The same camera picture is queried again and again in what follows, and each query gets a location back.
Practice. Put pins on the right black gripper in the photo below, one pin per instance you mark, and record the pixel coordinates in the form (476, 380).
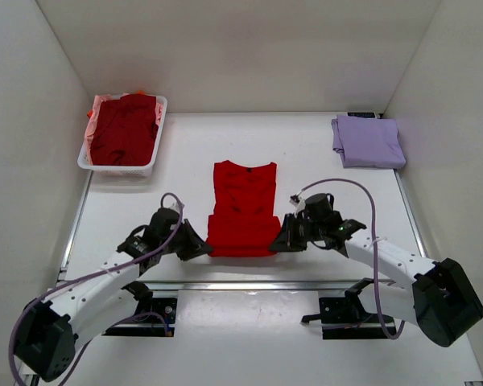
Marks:
(286, 240)

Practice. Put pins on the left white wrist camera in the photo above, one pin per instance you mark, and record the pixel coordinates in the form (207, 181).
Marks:
(177, 207)

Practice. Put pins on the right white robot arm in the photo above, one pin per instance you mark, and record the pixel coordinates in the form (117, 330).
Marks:
(436, 296)

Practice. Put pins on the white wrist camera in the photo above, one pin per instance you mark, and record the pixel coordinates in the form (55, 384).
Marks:
(298, 202)
(177, 207)

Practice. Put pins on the dark red shirt in basket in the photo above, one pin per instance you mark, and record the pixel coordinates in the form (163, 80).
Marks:
(126, 131)

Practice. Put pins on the white plastic basket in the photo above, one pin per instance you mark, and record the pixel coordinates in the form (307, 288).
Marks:
(142, 171)

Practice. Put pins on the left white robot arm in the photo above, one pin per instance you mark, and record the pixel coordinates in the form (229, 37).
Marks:
(54, 329)

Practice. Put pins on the pink shirt in basket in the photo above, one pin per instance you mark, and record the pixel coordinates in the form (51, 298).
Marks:
(92, 123)

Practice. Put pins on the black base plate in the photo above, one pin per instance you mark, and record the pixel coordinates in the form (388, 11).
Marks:
(153, 318)
(339, 319)

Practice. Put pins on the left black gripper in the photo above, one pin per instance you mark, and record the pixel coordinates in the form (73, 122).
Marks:
(196, 244)

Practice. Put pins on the bright red t shirt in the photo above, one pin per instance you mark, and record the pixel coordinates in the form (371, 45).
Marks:
(243, 223)

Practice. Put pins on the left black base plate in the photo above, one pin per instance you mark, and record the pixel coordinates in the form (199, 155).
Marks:
(153, 318)

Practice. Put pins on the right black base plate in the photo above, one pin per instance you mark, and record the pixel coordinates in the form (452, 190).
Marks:
(339, 319)

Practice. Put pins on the folded lavender t shirt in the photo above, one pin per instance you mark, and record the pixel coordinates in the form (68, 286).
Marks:
(367, 142)

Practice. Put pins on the small dark device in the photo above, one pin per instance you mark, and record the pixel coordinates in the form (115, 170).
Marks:
(368, 115)

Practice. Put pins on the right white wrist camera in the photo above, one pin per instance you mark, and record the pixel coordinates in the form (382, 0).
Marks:
(298, 202)

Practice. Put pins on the silver aluminium rail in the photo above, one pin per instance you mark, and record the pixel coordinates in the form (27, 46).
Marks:
(249, 285)

